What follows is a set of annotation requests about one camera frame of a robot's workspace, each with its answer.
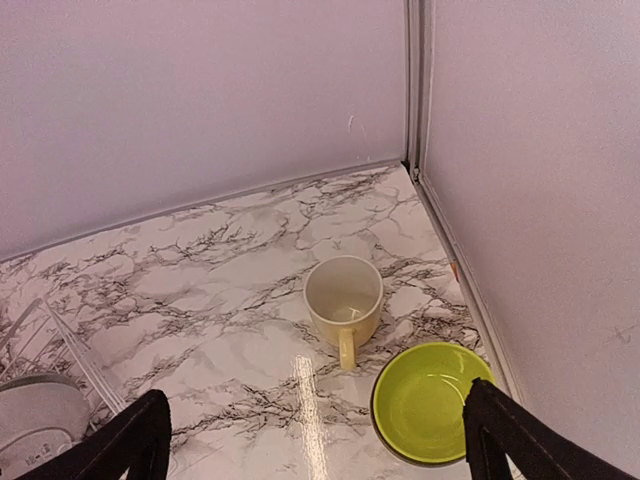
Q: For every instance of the lime green bowl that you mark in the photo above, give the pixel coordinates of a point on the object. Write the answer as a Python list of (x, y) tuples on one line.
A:
[(418, 398)]

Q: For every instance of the white wire dish rack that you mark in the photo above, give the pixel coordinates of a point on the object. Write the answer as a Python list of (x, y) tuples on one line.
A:
[(39, 343)]

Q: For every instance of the grey floral plate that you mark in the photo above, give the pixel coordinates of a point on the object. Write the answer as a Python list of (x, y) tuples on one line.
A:
[(42, 415)]

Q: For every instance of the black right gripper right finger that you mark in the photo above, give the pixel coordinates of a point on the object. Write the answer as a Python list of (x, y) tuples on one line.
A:
[(500, 432)]

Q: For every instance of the yellow ceramic mug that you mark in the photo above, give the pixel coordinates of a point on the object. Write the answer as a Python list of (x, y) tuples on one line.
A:
[(344, 297)]

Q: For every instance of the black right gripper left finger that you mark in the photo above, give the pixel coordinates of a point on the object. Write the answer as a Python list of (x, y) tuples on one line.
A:
[(134, 444)]

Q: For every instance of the right aluminium corner post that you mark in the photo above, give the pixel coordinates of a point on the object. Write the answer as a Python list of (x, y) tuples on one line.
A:
[(419, 42)]

